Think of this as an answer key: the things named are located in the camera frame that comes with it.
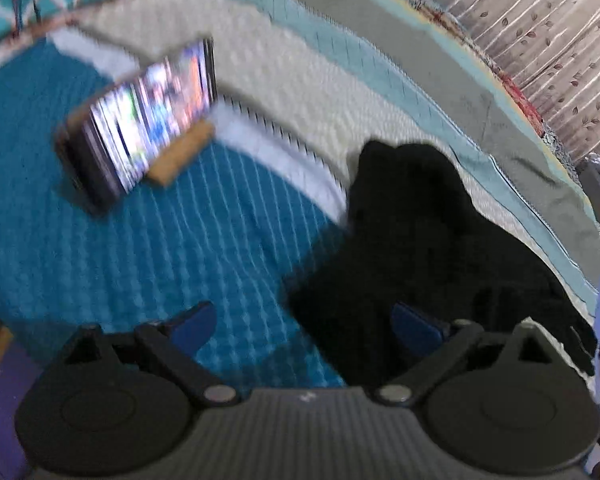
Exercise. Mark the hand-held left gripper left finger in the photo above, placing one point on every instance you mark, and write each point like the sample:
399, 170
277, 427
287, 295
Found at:
195, 327

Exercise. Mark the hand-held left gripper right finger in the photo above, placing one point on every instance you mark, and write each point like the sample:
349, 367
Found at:
415, 327

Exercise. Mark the red floral blanket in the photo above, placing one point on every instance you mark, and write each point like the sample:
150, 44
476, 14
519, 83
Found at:
520, 95

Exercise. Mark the beige leaf print curtain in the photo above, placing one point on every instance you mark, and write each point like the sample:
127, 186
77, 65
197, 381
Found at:
545, 25

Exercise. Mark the smartphone with lit screen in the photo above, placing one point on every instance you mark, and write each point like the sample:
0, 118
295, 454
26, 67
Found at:
145, 125

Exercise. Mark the wooden phone stand block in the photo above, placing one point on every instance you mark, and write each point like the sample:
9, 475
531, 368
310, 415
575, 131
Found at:
182, 155

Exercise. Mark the black pants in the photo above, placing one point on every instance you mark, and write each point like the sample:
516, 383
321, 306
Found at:
430, 240

